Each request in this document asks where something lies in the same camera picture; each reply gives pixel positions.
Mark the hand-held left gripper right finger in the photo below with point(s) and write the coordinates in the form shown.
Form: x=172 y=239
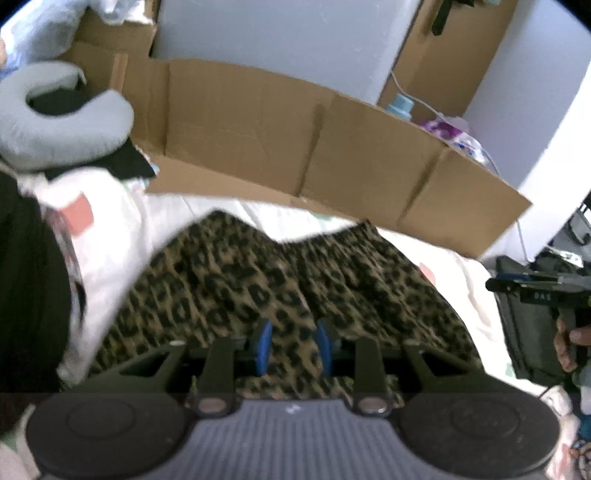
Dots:
x=324 y=346

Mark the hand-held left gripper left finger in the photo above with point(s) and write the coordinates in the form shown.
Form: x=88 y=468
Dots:
x=264 y=346

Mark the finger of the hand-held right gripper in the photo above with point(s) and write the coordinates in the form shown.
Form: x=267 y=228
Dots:
x=521 y=282

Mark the leopard print garment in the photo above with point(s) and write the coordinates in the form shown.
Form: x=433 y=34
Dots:
x=231 y=277

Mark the person's right hand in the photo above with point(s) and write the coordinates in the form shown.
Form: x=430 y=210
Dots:
x=565 y=346

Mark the black folded garment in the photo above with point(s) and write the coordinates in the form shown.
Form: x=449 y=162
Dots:
x=526 y=332

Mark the cream bear printed blanket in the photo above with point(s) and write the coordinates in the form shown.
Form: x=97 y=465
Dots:
x=475 y=304

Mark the purple detergent pouch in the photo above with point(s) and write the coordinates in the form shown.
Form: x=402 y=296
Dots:
x=455 y=136

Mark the white printed garment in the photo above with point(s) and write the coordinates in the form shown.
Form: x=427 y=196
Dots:
x=111 y=240

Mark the flattened brown cardboard sheet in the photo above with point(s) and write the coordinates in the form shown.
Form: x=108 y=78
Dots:
x=277 y=134

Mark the blue detergent bottle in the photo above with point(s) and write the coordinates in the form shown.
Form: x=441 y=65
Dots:
x=400 y=107

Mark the tall brown cardboard box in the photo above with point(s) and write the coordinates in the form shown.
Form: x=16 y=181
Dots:
x=443 y=69

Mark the black garment under neck pillow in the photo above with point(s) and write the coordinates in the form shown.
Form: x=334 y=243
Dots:
x=124 y=161

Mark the black ribbed garment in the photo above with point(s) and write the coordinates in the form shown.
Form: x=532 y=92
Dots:
x=32 y=286

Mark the grey neck pillow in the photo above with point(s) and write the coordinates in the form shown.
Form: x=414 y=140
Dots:
x=92 y=134

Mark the grey refrigerator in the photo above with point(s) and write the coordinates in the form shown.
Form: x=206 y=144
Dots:
x=277 y=41

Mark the small brown cardboard box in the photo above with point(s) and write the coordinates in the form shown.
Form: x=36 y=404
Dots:
x=115 y=37

